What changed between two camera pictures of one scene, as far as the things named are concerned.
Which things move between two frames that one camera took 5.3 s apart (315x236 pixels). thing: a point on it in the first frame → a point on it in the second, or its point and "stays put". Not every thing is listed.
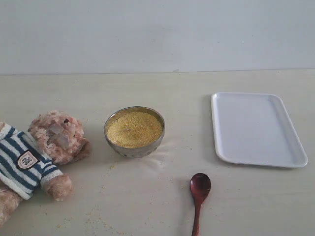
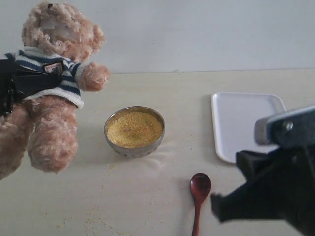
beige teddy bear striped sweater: (31, 159) → (45, 124)
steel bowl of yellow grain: (134, 132) stays put
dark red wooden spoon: (200, 185) stays put
